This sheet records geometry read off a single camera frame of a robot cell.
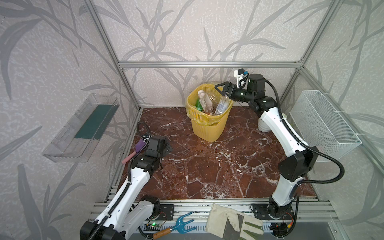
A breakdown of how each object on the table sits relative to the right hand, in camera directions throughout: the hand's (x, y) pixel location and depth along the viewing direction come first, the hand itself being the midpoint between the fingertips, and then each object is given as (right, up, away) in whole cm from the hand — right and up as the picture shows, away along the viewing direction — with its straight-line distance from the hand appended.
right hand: (219, 84), depth 74 cm
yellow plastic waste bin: (-6, -22, +10) cm, 25 cm away
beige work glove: (+4, -68, -4) cm, 68 cm away
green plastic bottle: (-11, -10, +12) cm, 19 cm away
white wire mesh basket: (+44, -20, -9) cm, 49 cm away
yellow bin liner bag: (-9, -17, +6) cm, 20 cm away
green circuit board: (-32, -68, -3) cm, 75 cm away
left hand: (-30, -30, +7) cm, 43 cm away
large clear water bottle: (+4, -8, +11) cm, 14 cm away
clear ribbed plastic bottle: (-7, -8, +9) cm, 14 cm away
